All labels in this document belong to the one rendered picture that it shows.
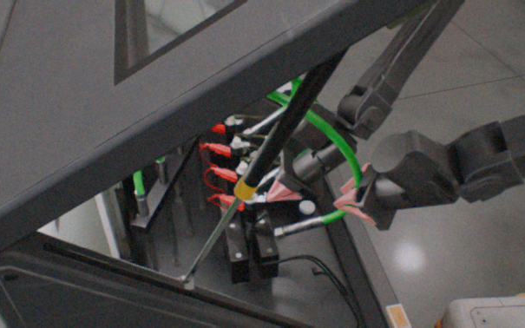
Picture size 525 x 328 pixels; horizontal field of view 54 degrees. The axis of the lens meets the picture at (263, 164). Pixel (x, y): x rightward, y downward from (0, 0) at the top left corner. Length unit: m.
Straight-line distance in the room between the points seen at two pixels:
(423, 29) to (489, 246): 1.73
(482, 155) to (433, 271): 1.70
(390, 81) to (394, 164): 0.27
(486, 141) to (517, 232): 1.97
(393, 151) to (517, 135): 0.15
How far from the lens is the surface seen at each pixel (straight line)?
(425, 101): 3.28
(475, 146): 0.70
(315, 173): 0.91
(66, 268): 0.53
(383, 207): 0.78
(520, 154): 0.68
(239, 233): 1.09
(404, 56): 0.92
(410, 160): 0.66
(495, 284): 2.42
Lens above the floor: 1.82
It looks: 43 degrees down
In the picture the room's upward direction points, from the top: 1 degrees clockwise
